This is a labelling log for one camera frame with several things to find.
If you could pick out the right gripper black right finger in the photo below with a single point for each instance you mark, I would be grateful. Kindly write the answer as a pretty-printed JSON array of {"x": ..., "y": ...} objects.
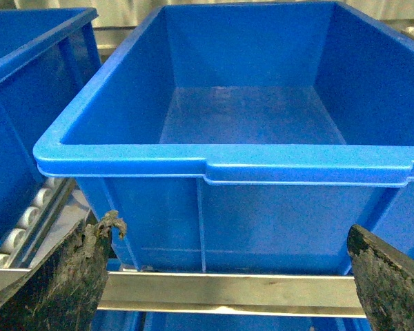
[{"x": 384, "y": 280}]

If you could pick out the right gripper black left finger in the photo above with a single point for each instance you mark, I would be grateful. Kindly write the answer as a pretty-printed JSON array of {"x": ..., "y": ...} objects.
[{"x": 63, "y": 290}]

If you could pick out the blue bin lower shelf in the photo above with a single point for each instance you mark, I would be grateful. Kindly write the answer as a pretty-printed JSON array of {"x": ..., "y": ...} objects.
[{"x": 166, "y": 321}]

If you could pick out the white roller conveyor track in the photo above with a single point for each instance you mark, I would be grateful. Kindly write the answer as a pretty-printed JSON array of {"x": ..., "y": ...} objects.
[{"x": 21, "y": 244}]

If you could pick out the blue plastic bin centre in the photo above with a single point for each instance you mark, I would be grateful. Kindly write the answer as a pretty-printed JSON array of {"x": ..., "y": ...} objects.
[{"x": 246, "y": 138}]

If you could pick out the blue plastic bin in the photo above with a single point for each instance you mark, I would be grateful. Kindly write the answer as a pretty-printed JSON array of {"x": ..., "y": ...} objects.
[
  {"x": 46, "y": 57},
  {"x": 246, "y": 138}
]

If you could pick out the blue plastic bin left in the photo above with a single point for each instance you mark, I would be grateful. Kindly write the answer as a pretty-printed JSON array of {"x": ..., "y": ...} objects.
[{"x": 46, "y": 57}]

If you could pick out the metal rack front rail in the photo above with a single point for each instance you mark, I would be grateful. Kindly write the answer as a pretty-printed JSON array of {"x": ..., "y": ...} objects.
[{"x": 251, "y": 294}]

